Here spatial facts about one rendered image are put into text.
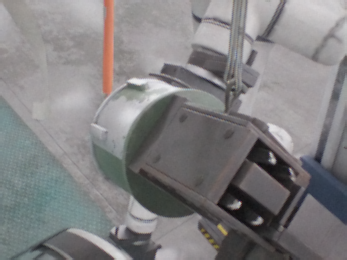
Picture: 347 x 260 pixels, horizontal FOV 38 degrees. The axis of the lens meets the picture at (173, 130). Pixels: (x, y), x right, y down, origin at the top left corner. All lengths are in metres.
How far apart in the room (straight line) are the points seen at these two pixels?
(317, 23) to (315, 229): 0.38
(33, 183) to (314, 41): 1.88
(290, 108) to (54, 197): 1.36
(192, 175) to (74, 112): 2.40
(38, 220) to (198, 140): 1.90
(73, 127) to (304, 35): 2.06
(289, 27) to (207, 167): 0.39
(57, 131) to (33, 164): 0.26
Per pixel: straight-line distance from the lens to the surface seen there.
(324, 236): 0.50
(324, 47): 0.79
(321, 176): 1.64
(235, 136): 0.42
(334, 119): 1.55
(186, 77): 0.73
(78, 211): 2.31
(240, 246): 0.51
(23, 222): 2.33
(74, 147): 2.61
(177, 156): 0.47
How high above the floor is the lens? 1.78
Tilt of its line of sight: 42 degrees down
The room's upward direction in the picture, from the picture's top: straight up
